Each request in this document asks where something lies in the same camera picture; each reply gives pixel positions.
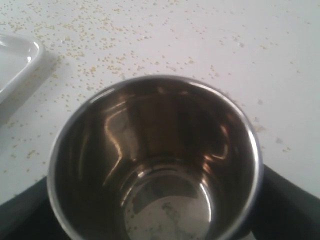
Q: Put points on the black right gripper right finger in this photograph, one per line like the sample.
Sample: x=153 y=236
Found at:
x=283 y=211

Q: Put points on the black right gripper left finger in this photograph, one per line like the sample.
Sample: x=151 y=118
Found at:
x=29 y=216

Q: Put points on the stainless steel cup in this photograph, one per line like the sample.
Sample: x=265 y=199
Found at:
x=158 y=157

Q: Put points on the white square plastic tray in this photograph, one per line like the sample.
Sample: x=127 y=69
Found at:
x=20 y=55

